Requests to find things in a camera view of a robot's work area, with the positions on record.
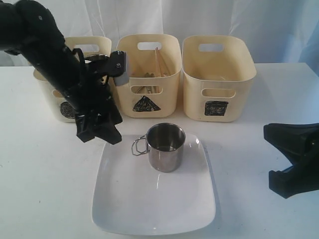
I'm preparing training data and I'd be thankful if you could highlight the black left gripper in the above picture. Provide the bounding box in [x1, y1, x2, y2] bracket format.
[32, 44, 122, 144]

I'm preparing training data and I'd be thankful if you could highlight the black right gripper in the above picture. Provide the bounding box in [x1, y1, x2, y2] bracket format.
[263, 123, 319, 199]

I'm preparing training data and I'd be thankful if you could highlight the steel mug with wire handle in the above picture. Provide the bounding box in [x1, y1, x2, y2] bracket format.
[131, 122, 186, 173]

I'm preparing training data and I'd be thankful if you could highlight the steel mug with band handle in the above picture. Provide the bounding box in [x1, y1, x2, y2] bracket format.
[85, 54, 109, 67]

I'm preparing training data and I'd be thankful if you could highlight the white square plate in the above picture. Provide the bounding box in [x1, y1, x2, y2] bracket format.
[92, 133, 216, 236]

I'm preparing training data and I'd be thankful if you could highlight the wooden chopstick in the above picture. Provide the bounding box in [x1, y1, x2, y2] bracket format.
[159, 50, 171, 77]
[155, 48, 163, 77]

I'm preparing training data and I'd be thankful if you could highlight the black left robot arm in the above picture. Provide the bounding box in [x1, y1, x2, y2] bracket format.
[0, 0, 126, 144]

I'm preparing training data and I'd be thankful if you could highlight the cream bin with circle mark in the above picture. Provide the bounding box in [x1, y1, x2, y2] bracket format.
[33, 36, 112, 122]

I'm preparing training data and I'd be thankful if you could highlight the cream bin with triangle mark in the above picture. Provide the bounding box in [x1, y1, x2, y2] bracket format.
[117, 34, 182, 118]

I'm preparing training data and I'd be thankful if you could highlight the cream bin with square mark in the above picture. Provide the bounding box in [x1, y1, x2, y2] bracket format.
[182, 35, 257, 122]

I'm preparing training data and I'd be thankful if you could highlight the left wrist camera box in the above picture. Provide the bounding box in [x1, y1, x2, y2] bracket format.
[99, 51, 130, 87]

